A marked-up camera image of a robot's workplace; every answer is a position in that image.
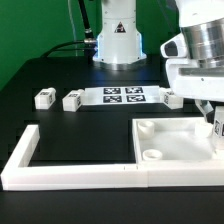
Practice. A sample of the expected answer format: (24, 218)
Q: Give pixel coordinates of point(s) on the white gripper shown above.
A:
(188, 80)

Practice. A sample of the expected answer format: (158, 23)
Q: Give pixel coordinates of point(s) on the white square tabletop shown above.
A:
(173, 139)

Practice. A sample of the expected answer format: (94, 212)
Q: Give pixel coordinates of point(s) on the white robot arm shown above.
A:
(194, 58)

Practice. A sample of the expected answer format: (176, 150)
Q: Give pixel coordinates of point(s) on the white AprilTag marker sheet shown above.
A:
(121, 95)

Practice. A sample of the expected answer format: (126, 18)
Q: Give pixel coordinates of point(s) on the white L-shaped obstacle fixture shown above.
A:
(152, 170)

